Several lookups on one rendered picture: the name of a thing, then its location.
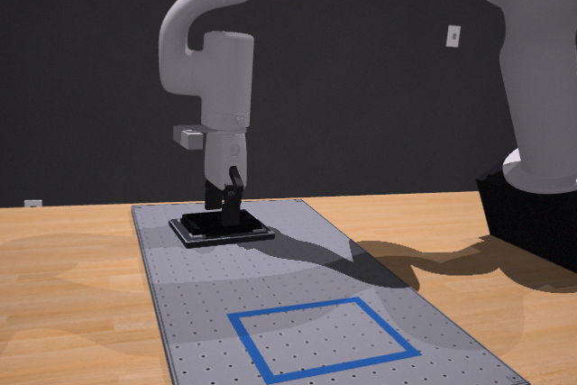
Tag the blue tape outline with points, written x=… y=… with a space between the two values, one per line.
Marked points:
x=264 y=369

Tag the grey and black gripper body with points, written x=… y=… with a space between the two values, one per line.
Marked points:
x=219 y=156

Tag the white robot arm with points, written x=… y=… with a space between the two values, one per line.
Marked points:
x=538 y=62

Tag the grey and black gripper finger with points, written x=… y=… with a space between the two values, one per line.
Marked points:
x=232 y=204
x=213 y=199

